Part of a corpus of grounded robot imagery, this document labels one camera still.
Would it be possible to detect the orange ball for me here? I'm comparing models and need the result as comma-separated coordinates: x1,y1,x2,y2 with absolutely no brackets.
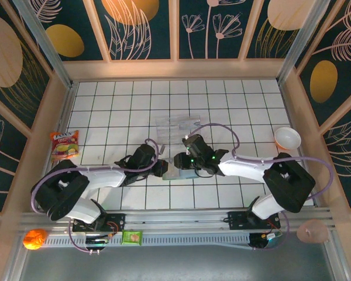
22,228,49,251

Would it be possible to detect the pale pink round object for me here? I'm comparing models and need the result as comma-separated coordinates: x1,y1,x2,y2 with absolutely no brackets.
296,220,330,244

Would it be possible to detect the clear plastic bag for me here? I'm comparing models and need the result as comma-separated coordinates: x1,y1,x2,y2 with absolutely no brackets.
156,114,202,146

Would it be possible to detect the silver VIP credit card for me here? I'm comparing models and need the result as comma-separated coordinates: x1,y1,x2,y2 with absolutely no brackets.
178,119,201,131

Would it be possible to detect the thin black cable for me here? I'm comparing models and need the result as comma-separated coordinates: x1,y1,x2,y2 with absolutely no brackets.
194,168,213,179

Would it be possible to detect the aluminium frame post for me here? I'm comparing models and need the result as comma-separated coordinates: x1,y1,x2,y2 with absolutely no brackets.
11,0,74,88
276,0,339,84

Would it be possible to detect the red orange candy bag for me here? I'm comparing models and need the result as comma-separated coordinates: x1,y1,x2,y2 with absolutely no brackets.
49,130,80,162

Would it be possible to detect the white bowl orange outside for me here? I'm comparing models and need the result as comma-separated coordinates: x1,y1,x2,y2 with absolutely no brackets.
274,126,301,150

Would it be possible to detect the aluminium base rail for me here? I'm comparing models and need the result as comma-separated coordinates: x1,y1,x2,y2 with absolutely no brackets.
19,207,339,235

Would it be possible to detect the grey slotted cable duct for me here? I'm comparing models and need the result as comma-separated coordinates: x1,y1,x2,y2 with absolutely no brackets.
46,235,252,249

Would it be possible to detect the green snack packet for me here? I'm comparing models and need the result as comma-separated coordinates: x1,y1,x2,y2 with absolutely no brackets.
121,230,143,245

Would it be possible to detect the pale green card holder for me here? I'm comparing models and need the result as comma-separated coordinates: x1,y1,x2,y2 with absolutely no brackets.
161,163,198,181

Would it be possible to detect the aluminium table side rail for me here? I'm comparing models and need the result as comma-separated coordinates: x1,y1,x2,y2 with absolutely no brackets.
38,83,77,205

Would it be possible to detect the round electronics base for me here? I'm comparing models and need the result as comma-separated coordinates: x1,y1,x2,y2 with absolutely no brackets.
84,234,112,254
249,231,282,252

